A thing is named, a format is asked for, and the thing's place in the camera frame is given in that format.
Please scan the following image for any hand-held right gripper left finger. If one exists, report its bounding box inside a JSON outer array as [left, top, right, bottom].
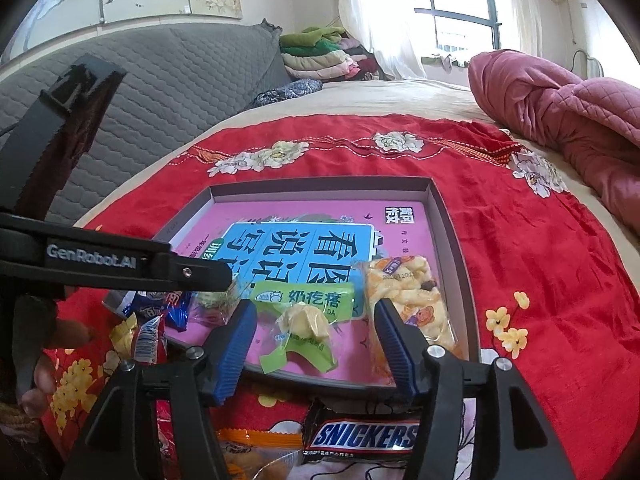
[[62, 300, 259, 480]]

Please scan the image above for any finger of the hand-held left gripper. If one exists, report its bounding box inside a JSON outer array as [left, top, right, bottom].
[[170, 244, 234, 292]]

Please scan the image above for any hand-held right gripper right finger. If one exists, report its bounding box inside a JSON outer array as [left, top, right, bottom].
[[373, 298, 576, 480]]

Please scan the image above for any clear sandwich cookie packet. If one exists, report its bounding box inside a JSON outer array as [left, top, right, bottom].
[[191, 280, 244, 329]]

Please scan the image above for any dark blue cookie packet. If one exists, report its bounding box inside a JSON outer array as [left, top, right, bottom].
[[102, 290, 194, 331]]

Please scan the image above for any clear rice cracker packet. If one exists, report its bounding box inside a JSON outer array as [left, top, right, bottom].
[[361, 255, 459, 387]]

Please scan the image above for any green milk snack packet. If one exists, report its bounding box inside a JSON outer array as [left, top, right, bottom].
[[247, 280, 357, 376]]

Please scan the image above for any brown chocolate bar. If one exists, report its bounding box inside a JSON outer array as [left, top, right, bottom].
[[300, 402, 424, 466]]

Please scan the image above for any orange-edged pastry packet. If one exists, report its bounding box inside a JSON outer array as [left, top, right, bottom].
[[216, 426, 306, 480]]

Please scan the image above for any yellow snack packet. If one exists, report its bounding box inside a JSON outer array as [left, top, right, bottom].
[[109, 317, 140, 361]]

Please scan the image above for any grey cardboard box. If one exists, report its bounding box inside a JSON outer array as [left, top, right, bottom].
[[152, 176, 482, 402]]

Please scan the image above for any person's left hand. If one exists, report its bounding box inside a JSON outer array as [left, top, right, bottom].
[[17, 317, 97, 418]]

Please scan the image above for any pink book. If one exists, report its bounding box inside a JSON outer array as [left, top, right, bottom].
[[170, 200, 442, 387]]

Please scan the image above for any red floral blanket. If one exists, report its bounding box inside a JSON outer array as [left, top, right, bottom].
[[40, 114, 640, 480]]

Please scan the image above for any grey quilted headboard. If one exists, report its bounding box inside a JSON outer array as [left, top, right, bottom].
[[0, 19, 291, 227]]

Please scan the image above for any dark blue patterned cloth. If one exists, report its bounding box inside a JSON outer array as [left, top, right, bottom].
[[250, 79, 324, 109]]

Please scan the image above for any stack of folded clothes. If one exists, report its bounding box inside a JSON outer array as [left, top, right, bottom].
[[279, 25, 382, 82]]

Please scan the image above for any pink quilt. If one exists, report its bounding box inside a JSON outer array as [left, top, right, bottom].
[[467, 49, 640, 242]]

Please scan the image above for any white curtain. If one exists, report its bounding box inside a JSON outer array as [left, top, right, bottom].
[[336, 0, 429, 81], [492, 0, 544, 59]]

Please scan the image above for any white metal rack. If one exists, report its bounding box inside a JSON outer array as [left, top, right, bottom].
[[570, 49, 607, 79]]

